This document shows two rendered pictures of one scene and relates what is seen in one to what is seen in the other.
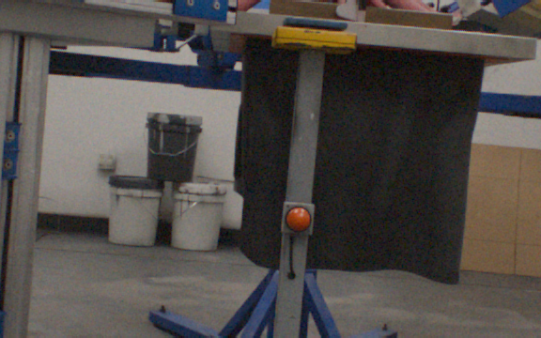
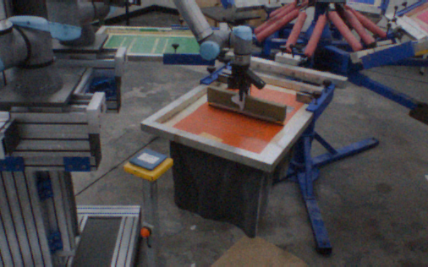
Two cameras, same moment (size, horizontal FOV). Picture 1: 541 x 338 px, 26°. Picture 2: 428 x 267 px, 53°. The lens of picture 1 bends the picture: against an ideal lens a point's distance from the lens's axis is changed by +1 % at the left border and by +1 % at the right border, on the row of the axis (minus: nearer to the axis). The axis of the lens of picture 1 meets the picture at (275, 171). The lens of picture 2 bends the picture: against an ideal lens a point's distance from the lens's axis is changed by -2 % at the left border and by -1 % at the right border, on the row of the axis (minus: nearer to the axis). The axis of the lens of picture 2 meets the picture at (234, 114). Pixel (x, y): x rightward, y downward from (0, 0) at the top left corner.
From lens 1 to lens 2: 165 cm
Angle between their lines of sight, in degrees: 36
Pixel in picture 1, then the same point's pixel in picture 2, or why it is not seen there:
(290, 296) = (150, 252)
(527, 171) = not seen: outside the picture
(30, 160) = (57, 189)
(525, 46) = (266, 166)
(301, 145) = (146, 204)
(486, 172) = not seen: outside the picture
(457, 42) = (235, 157)
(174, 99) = not seen: outside the picture
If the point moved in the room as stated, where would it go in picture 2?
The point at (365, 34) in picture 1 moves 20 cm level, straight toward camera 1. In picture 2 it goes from (198, 145) to (162, 168)
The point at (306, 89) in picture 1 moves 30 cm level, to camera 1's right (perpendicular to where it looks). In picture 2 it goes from (145, 185) to (213, 215)
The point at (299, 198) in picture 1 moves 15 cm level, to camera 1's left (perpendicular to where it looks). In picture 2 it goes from (148, 222) to (119, 208)
